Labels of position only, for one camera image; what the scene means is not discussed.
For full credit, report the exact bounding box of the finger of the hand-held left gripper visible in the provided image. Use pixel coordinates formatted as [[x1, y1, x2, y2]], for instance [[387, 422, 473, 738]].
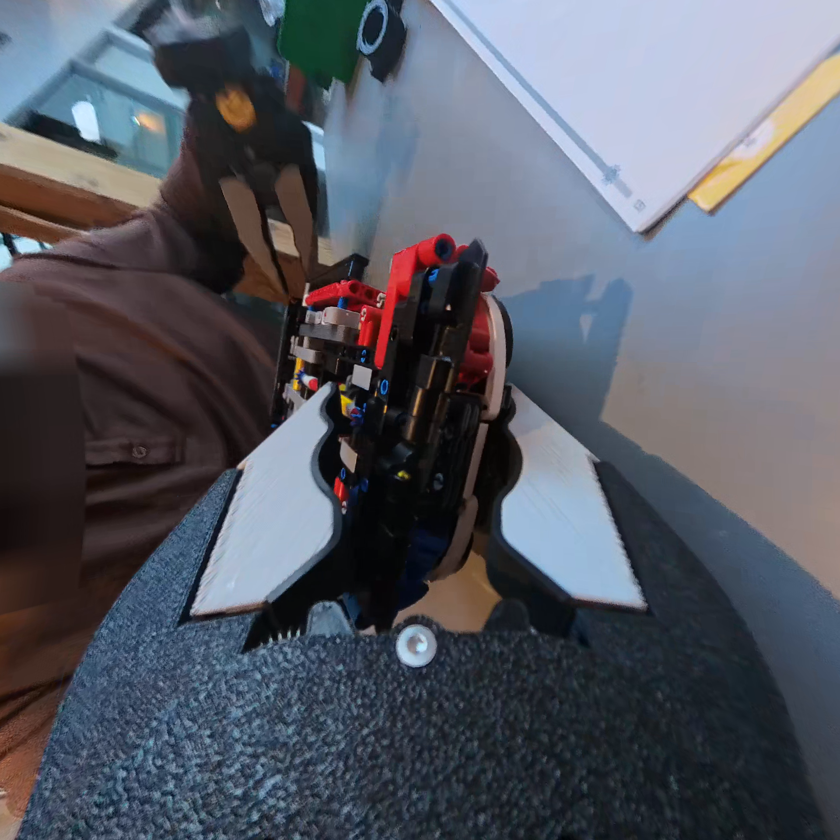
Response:
[[218, 175, 292, 301], [274, 164, 319, 284]]

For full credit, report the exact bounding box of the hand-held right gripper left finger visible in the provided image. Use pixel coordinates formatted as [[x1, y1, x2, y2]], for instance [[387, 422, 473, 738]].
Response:
[[190, 384, 345, 618]]

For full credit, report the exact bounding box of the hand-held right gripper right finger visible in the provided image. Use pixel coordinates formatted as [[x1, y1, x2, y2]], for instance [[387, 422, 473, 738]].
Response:
[[486, 386, 649, 632]]

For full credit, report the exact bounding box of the white brick race car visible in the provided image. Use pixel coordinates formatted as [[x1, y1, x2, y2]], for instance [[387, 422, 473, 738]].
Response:
[[270, 233, 519, 631]]

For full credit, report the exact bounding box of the person's left forearm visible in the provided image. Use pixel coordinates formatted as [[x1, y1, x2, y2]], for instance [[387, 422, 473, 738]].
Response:
[[154, 125, 263, 296]]

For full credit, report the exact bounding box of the green plastic bin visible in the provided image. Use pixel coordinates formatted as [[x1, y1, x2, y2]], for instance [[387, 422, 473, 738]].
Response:
[[277, 0, 368, 89]]

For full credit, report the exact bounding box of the black toy tire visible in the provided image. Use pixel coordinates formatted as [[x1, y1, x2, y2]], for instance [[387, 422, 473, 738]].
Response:
[[356, 0, 408, 83]]

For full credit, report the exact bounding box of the open instruction booklet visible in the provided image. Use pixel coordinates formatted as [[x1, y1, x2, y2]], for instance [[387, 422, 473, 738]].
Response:
[[430, 0, 840, 235]]

